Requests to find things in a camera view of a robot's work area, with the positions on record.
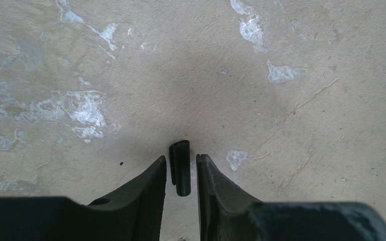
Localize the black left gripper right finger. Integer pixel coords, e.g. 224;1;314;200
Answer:
196;154;386;240

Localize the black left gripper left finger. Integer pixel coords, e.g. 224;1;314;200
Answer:
0;156;167;240

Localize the black marker cap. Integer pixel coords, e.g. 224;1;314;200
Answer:
169;140;191;197

